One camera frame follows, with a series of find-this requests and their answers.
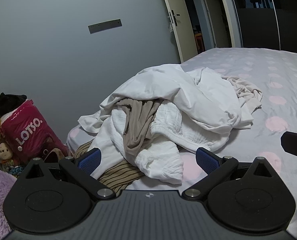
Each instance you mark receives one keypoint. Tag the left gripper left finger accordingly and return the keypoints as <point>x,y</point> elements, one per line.
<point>78,172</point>

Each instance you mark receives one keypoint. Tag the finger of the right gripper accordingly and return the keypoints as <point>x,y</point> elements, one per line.
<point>289,142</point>

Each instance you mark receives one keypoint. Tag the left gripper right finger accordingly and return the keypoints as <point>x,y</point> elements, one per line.
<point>217,170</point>

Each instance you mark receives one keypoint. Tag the white smooth shirt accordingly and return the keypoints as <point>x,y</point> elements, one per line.
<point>209,100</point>

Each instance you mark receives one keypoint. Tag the cream beige garment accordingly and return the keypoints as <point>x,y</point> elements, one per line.
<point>250,95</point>

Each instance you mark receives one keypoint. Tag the brown striped garment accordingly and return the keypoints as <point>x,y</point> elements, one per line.
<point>118,177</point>

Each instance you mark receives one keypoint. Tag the white textured garment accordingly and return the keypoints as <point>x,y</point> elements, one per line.
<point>159,157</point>

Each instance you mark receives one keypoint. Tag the red Lotso bag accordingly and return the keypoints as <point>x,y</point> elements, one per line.
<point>28,134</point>

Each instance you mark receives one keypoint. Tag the taupe brown garment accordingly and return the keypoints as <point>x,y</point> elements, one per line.
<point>139,117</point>

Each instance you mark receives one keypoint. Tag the dark sliding wardrobe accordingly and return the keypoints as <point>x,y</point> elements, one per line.
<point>270,24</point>

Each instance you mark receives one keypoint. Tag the dark wall plate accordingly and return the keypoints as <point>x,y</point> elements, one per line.
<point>102,26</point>

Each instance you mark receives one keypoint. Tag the cream door with handle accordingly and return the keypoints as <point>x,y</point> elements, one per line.
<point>182,29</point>

